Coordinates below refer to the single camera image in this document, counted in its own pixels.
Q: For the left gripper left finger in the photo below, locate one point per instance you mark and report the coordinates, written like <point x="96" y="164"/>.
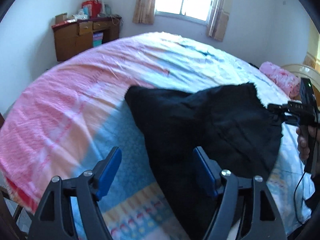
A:
<point x="54" y="217"/>

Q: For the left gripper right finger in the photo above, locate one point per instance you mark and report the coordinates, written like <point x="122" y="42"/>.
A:
<point x="243" y="204"/>

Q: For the black pants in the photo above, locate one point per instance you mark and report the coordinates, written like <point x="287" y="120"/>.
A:
<point x="228" y="122"/>

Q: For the person right hand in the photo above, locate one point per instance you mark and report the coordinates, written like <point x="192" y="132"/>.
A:
<point x="303" y="148"/>

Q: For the pink folded blanket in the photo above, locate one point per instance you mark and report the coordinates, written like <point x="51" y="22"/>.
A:
<point x="285" y="80"/>

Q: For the wooden bed headboard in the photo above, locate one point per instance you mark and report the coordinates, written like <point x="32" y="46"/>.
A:
<point x="301" y="70"/>

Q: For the yellow curtain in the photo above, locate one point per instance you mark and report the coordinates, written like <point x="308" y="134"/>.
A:
<point x="312" y="58"/>

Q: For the pink blue bed sheet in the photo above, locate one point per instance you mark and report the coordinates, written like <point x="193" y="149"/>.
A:
<point x="72" y="116"/>

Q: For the right beige curtain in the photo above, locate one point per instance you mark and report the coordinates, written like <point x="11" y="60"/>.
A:
<point x="218" y="19"/>

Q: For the beige curtain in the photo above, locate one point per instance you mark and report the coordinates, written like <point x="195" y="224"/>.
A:
<point x="218" y="19"/>
<point x="144" y="12"/>

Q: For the brown wooden desk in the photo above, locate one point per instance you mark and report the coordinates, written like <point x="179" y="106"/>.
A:
<point x="73" y="37"/>

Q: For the left beige curtain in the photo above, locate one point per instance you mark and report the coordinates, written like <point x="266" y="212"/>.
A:
<point x="144" y="12"/>

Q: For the cardboard box on desk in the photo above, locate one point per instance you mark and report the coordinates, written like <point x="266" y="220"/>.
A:
<point x="60" y="18"/>

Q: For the red gift bag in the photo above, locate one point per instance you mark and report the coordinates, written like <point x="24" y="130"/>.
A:
<point x="92" y="8"/>

